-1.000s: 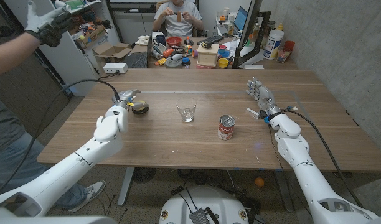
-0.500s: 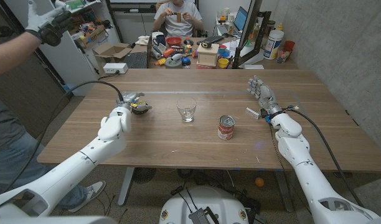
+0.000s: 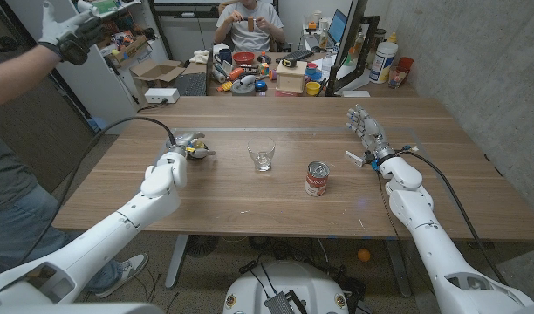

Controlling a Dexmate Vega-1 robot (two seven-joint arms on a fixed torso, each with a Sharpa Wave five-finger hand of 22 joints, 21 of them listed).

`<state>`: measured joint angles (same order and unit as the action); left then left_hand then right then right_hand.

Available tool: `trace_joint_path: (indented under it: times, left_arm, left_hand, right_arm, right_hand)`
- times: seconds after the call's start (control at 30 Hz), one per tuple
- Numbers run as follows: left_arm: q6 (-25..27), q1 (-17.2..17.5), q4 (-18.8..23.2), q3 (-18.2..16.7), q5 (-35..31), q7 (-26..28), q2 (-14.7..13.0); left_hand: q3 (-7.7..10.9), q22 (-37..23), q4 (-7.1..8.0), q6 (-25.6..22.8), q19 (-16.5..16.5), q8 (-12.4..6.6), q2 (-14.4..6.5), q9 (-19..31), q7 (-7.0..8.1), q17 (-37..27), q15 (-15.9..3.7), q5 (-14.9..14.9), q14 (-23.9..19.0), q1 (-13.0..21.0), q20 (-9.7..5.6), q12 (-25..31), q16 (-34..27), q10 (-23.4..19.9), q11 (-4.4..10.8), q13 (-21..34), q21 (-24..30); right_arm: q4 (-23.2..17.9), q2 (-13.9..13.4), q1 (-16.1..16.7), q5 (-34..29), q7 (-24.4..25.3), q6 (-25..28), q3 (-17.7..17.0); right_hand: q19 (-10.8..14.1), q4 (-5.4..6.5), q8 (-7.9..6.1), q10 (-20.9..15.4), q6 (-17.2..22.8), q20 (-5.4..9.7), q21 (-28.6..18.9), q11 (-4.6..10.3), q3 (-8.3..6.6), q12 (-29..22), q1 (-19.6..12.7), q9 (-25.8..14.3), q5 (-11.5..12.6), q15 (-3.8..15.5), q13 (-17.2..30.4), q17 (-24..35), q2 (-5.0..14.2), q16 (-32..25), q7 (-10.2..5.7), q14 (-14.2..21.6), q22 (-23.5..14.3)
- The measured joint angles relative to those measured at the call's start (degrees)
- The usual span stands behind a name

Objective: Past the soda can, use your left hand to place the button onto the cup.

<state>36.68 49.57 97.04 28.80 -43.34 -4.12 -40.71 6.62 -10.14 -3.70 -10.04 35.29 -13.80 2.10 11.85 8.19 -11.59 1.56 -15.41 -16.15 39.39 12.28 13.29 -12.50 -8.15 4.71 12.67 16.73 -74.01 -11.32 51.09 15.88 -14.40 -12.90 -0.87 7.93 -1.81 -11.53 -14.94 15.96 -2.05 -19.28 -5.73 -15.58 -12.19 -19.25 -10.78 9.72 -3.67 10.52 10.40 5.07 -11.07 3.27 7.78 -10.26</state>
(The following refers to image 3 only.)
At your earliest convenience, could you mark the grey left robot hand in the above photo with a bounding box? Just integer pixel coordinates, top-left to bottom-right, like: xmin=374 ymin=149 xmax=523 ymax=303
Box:
xmin=164 ymin=131 xmax=216 ymax=160

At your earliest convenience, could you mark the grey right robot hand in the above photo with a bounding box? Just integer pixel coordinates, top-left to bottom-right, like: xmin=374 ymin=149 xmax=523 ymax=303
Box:
xmin=345 ymin=103 xmax=397 ymax=163

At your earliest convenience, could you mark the yellow button black base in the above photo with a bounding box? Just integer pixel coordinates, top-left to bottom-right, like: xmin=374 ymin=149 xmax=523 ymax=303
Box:
xmin=187 ymin=139 xmax=210 ymax=161

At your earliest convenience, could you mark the standing person's bare forearm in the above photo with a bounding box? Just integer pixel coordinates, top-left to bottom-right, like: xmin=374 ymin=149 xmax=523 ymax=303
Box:
xmin=0 ymin=43 xmax=58 ymax=110

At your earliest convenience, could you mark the red soup can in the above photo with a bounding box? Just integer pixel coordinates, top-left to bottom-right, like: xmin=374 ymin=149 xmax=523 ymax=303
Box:
xmin=305 ymin=160 xmax=331 ymax=198

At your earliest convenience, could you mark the clear glass cup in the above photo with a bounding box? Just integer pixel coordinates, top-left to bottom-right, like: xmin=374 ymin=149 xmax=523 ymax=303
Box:
xmin=247 ymin=136 xmax=277 ymax=173

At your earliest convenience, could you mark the wooden back desk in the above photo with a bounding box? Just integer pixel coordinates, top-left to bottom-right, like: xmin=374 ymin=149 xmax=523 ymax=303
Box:
xmin=205 ymin=51 xmax=419 ymax=98

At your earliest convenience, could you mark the white power strip box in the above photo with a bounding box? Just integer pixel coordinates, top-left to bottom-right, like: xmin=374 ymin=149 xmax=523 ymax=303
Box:
xmin=144 ymin=87 xmax=181 ymax=105

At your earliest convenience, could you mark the large black keyboard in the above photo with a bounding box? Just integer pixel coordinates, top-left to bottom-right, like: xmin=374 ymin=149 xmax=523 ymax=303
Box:
xmin=173 ymin=72 xmax=208 ymax=97

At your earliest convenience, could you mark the clear glass with items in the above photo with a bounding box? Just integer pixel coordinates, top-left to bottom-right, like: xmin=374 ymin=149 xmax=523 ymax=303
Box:
xmin=387 ymin=65 xmax=408 ymax=90

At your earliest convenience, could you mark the white wipes canister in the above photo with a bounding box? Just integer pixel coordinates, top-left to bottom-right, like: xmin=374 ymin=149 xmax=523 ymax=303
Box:
xmin=369 ymin=41 xmax=399 ymax=85

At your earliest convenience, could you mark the open cardboard box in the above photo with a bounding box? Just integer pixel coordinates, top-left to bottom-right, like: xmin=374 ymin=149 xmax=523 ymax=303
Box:
xmin=129 ymin=58 xmax=186 ymax=95

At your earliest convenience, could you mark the grey round device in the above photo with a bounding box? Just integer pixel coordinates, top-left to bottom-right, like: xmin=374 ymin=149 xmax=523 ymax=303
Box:
xmin=230 ymin=74 xmax=257 ymax=97

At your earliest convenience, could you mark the white folded cloth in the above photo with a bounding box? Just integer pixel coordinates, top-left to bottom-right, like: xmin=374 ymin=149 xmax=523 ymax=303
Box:
xmin=188 ymin=49 xmax=211 ymax=65

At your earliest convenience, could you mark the dark blue mug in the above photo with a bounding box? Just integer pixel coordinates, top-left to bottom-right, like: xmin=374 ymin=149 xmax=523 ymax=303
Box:
xmin=213 ymin=47 xmax=233 ymax=65

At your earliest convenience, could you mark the black monitor with stand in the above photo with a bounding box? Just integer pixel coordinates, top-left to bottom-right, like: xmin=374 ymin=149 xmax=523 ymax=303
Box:
xmin=325 ymin=0 xmax=381 ymax=97

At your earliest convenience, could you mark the light wooden box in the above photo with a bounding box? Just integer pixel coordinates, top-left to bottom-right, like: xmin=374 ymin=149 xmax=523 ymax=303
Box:
xmin=276 ymin=59 xmax=308 ymax=94

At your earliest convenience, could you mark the red bowl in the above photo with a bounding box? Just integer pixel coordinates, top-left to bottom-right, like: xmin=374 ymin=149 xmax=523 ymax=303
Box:
xmin=231 ymin=51 xmax=256 ymax=66

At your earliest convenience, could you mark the small black keyboard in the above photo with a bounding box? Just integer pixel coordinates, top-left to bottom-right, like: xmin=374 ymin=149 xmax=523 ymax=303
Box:
xmin=275 ymin=49 xmax=315 ymax=64

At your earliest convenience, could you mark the white shelf unit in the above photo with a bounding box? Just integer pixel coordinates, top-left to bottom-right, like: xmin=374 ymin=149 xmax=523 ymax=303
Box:
xmin=4 ymin=0 xmax=172 ymax=135

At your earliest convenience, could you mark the open laptop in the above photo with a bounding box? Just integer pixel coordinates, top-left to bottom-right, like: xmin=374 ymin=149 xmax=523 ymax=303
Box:
xmin=327 ymin=8 xmax=349 ymax=44

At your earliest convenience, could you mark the grey table leg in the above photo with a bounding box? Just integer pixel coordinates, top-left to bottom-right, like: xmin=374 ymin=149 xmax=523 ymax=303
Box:
xmin=164 ymin=234 xmax=189 ymax=290
xmin=382 ymin=238 xmax=413 ymax=298

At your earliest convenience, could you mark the seated person grey shirt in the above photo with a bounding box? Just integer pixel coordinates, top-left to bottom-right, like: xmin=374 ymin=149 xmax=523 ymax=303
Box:
xmin=213 ymin=0 xmax=286 ymax=53

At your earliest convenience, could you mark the white sneaker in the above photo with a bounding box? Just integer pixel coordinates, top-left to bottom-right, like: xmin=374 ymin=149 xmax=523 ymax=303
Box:
xmin=94 ymin=252 xmax=149 ymax=300

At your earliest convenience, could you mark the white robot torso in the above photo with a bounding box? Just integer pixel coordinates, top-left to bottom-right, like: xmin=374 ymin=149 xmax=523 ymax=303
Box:
xmin=222 ymin=260 xmax=350 ymax=314

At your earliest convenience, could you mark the standing person in jeans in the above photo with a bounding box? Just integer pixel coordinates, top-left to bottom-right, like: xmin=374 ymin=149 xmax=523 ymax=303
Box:
xmin=0 ymin=126 xmax=124 ymax=294

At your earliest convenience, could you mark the black finned module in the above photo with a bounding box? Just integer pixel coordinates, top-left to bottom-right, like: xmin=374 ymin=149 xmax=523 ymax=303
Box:
xmin=264 ymin=292 xmax=297 ymax=314

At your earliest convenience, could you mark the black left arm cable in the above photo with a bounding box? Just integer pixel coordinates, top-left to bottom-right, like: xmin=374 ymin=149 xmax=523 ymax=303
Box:
xmin=16 ymin=115 xmax=178 ymax=268

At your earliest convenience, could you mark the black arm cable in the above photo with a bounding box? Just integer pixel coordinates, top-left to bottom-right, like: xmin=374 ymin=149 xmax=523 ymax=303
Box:
xmin=397 ymin=148 xmax=510 ymax=288
xmin=16 ymin=115 xmax=178 ymax=268

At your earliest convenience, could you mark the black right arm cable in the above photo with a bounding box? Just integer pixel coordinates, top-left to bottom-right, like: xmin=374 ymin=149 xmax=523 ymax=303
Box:
xmin=397 ymin=148 xmax=510 ymax=288

